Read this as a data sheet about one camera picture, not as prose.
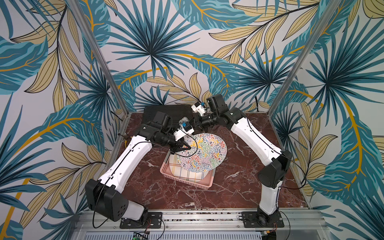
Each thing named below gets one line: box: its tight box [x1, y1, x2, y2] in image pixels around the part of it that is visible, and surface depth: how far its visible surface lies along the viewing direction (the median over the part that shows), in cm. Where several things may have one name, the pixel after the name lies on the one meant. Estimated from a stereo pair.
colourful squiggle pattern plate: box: [176, 133, 228, 173], surface depth 75 cm
